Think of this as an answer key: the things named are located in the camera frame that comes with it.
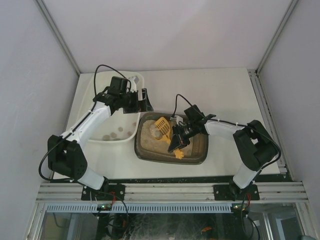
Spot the yellow litter scoop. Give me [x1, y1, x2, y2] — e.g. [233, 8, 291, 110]
[154, 116, 185, 160]

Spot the dark brown litter box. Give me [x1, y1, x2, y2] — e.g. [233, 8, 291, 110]
[134, 112, 209, 165]

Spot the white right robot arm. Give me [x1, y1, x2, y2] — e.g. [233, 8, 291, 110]
[168, 104, 282, 190]

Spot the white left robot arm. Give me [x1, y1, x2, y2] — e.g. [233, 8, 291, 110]
[46, 75, 154, 192]

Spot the white plastic bin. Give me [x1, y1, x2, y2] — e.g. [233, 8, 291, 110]
[74, 71, 141, 144]

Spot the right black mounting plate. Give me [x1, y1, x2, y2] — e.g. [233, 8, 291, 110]
[213, 184, 260, 201]

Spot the black mounting plate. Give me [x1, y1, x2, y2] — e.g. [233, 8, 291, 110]
[213, 184, 260, 201]
[80, 183, 126, 201]

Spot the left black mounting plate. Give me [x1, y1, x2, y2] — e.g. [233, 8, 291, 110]
[80, 183, 126, 201]

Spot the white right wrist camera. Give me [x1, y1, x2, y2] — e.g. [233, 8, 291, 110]
[170, 115, 184, 124]

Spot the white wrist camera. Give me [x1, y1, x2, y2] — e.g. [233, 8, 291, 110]
[128, 75, 140, 92]
[170, 115, 184, 124]

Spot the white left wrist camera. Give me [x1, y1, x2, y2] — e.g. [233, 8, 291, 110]
[128, 75, 140, 92]

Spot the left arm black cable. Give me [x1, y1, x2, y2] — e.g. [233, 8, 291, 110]
[92, 64, 128, 97]

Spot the right side aluminium rail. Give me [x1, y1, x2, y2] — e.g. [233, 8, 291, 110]
[247, 69, 289, 175]

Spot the left aluminium frame post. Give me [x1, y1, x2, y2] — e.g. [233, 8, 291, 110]
[34, 0, 81, 77]

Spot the aluminium frame post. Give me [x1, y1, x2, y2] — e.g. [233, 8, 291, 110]
[255, 0, 300, 75]
[34, 0, 81, 77]

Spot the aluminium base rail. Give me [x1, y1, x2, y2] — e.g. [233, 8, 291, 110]
[36, 182, 309, 203]

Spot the grey slotted cable duct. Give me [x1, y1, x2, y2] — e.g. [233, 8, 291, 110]
[46, 203, 232, 214]

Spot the right aluminium frame post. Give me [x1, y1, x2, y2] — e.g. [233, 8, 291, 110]
[255, 0, 300, 75]

